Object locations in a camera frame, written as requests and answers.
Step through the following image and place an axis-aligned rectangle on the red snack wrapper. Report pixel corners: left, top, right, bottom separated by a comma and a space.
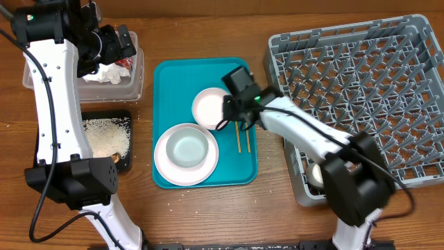
115, 58, 133, 71

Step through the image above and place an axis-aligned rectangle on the white bowl with rice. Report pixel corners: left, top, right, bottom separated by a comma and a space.
191, 87, 228, 130

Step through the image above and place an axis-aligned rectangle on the grey bowl with brown scraps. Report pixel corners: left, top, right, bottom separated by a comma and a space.
166, 126, 209, 168

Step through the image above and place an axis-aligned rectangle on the white round plate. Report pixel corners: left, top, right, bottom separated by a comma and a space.
153, 123, 219, 187

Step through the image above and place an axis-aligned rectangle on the white cup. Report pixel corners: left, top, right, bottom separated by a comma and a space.
305, 162, 324, 190

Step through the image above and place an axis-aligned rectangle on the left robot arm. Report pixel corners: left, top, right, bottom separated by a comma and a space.
9, 1, 148, 249

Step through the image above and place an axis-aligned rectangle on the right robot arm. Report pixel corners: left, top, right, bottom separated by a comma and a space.
216, 66, 395, 249

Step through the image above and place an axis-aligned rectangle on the clear plastic waste bin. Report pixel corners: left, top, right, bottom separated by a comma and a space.
28, 31, 144, 103

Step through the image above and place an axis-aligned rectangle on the grey dishwasher rack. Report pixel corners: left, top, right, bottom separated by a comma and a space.
264, 15, 443, 188

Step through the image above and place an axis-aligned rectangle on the teal serving tray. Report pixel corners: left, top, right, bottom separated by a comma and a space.
153, 57, 259, 188

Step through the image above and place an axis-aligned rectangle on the pile of rice grains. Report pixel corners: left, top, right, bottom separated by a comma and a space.
83, 117, 130, 158

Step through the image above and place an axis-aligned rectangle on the black rectangular tray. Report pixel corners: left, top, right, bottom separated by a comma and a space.
32, 109, 133, 174

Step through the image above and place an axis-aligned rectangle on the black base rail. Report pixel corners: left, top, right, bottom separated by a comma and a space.
142, 240, 396, 250

